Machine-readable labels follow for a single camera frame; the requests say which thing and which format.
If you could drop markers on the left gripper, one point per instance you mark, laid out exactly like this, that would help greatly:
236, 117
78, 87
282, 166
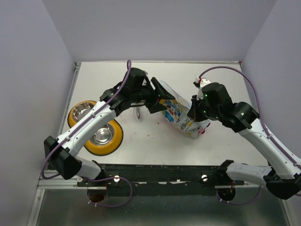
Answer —
161, 90

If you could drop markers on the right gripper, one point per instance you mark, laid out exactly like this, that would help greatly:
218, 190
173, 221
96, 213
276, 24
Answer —
196, 99

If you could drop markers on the pet food bag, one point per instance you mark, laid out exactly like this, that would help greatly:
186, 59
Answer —
176, 114

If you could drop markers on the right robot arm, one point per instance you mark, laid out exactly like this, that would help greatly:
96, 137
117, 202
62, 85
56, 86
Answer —
282, 176

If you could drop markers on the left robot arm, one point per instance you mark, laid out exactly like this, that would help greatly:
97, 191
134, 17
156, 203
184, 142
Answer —
61, 152

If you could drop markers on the metal food scoop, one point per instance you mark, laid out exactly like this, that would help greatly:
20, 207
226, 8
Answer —
138, 112

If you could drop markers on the yellow double pet bowl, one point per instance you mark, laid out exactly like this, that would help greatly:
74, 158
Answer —
106, 140

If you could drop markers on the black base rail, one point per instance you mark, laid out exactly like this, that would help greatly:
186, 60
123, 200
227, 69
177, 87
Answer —
160, 180

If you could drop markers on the aluminium frame rail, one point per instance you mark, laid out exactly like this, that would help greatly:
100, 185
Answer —
59, 183

